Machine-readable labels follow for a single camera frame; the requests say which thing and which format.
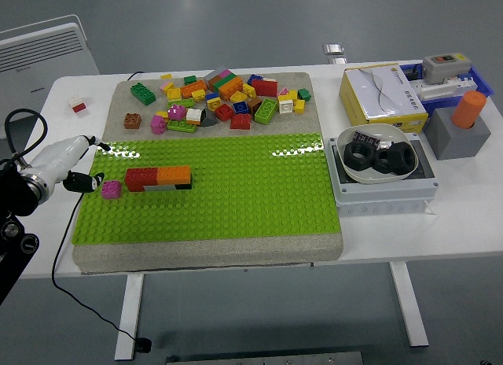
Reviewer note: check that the blue plastic tray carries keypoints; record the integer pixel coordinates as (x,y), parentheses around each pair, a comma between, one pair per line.
(485,90)

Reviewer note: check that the white bowl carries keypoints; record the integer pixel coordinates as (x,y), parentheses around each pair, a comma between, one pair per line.
(373,178)

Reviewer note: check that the red small toy brick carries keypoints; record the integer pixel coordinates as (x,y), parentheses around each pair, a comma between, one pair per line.
(80,108)

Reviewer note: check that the black small component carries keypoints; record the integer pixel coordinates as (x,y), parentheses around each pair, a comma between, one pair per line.
(414,74)

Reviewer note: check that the light pink toy brick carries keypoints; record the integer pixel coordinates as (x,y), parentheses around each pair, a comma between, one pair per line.
(166,86)

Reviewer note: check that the green studded baseplate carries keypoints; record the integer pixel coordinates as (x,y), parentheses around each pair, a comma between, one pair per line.
(236,192)

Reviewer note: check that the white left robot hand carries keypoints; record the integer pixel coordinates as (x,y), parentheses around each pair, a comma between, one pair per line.
(59,156)

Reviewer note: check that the dark green toy brick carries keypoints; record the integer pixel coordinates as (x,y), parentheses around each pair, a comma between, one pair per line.
(142,93)
(228,82)
(304,94)

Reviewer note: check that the white terminal block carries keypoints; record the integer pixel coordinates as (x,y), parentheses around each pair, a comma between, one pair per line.
(436,90)

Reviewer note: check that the grey large toy brick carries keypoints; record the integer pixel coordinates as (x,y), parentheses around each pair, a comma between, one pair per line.
(212,72)

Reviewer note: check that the lime green long brick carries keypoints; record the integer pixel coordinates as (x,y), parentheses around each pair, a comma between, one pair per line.
(181,103)
(181,125)
(266,111)

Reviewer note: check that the black plug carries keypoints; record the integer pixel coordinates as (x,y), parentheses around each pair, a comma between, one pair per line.
(143,345)

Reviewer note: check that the green small toy brick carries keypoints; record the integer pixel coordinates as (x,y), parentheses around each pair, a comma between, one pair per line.
(189,80)

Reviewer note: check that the orange long toy brick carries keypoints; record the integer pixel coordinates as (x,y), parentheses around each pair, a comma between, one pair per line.
(193,88)
(173,173)

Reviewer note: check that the grey push-button switch box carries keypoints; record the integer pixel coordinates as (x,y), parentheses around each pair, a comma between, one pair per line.
(436,72)

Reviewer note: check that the grey plastic junction box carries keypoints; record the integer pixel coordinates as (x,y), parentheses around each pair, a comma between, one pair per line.
(377,201)

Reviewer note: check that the yellow white cardboard box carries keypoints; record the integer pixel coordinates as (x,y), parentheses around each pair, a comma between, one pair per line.
(381,93)

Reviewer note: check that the dark purple packet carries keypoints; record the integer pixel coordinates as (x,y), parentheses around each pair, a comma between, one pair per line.
(366,138)

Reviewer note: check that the red large toy brick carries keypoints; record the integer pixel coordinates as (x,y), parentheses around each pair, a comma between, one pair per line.
(264,87)

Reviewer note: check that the small black hex nut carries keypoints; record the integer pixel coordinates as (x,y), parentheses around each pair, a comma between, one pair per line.
(381,167)

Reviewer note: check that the blue small toy brick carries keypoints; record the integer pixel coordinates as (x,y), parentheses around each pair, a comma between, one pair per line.
(212,96)

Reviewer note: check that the black small toy brick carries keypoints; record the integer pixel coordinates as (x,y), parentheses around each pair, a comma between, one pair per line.
(184,186)

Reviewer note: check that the yellow sloped toy brick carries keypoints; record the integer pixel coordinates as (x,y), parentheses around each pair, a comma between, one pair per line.
(238,97)

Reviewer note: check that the grey sloped toy brick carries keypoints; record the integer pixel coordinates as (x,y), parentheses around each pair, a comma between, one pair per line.
(208,119)

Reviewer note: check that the yellow flat small brick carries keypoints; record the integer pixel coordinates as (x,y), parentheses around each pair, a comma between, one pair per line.
(166,76)
(162,114)

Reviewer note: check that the white small toy brick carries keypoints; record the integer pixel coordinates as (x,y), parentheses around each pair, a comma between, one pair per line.
(76,101)

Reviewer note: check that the metal floor socket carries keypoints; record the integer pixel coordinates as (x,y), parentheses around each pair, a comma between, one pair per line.
(334,49)

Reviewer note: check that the white table leg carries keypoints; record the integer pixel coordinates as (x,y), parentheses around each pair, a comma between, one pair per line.
(129,318)
(410,306)

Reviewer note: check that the orange large toy brick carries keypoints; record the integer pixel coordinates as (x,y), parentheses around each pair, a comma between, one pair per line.
(230,89)

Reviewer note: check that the brown toy brick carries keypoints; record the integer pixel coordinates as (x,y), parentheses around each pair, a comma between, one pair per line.
(132,121)
(214,83)
(254,104)

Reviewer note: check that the white panel heater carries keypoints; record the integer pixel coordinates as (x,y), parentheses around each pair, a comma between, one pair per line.
(39,66)

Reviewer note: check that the magenta toy brick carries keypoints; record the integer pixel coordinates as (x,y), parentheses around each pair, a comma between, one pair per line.
(177,112)
(111,189)

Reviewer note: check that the pink flat tile brick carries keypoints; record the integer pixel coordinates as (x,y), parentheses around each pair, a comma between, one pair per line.
(225,72)

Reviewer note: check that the grey block with hole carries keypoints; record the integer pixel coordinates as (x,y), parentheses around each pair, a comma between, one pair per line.
(448,141)

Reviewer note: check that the grey flat toy brick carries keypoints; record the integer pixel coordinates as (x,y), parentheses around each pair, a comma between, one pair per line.
(159,188)

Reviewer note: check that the red square toy brick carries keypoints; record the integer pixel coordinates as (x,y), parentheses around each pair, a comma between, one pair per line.
(240,121)
(223,112)

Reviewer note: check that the grey-brown foam mat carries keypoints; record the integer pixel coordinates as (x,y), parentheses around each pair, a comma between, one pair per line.
(196,255)

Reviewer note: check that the orange cylinder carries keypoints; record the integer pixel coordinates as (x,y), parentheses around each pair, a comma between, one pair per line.
(467,109)

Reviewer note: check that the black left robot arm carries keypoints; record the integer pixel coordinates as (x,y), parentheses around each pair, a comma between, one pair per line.
(15,192)

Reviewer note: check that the pink sloped toy brick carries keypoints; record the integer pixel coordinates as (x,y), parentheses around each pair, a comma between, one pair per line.
(282,91)

